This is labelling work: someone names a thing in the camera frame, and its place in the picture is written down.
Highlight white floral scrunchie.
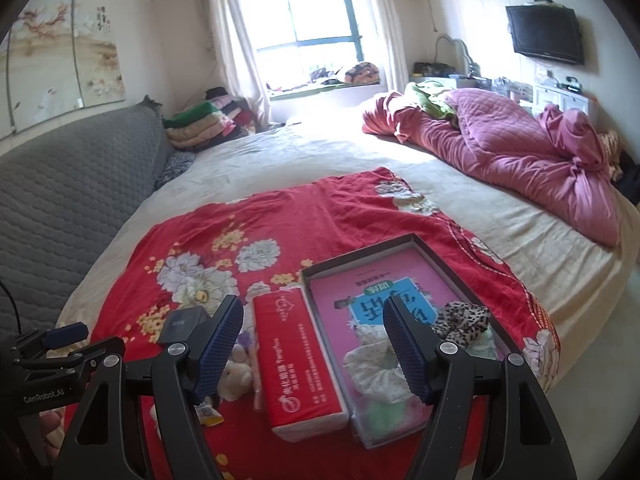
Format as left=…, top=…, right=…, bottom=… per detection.
left=343, top=324, right=412, bottom=404

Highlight leopard print scrunchie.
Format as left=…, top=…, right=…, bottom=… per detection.
left=432, top=300, right=491, bottom=348

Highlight orange roll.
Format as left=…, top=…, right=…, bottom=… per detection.
left=250, top=346, right=264, bottom=412

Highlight green sponge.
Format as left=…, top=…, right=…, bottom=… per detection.
left=364, top=401, right=406, bottom=440

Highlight green floral tissue packet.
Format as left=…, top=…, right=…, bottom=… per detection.
left=466, top=328, right=498, bottom=360

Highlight person's left hand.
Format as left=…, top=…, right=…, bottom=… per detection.
left=39, top=411, right=64, bottom=462

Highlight cream plush rabbit toy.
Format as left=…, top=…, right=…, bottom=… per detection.
left=217, top=330, right=256, bottom=402

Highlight dark blue small box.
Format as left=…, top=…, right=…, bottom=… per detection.
left=157, top=306, right=209, bottom=348

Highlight dark shallow box tray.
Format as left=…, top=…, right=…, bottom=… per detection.
left=303, top=234, right=516, bottom=448

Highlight red floral blanket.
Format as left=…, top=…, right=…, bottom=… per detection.
left=89, top=168, right=560, bottom=479

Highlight red tissue pack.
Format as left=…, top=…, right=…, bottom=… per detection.
left=253, top=287, right=350, bottom=443

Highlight grey quilted headboard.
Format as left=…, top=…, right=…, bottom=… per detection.
left=1, top=98, right=172, bottom=337

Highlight patterned dark pillow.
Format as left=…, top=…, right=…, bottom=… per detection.
left=154, top=151, right=196, bottom=191

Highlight stack of folded clothes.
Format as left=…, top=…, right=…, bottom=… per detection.
left=163, top=87, right=259, bottom=152

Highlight pink quilted duvet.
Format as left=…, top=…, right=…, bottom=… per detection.
left=362, top=88, right=620, bottom=247

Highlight green cloth on duvet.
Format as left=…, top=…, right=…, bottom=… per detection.
left=405, top=79, right=457, bottom=120

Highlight dark clothes on stool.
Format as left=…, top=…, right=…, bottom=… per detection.
left=614, top=151, right=640, bottom=206

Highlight clothes on window sill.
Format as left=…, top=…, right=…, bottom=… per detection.
left=310, top=62, right=381, bottom=86

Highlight white curtain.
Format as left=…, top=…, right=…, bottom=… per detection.
left=207, top=0, right=270, bottom=129

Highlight window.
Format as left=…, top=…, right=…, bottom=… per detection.
left=240, top=0, right=363, bottom=94

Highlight black cable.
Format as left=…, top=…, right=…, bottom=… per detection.
left=0, top=278, right=24, bottom=336

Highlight floral wall painting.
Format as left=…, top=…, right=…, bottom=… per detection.
left=1, top=0, right=126, bottom=138

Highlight black wall television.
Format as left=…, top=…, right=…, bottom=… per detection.
left=506, top=4, right=585, bottom=65

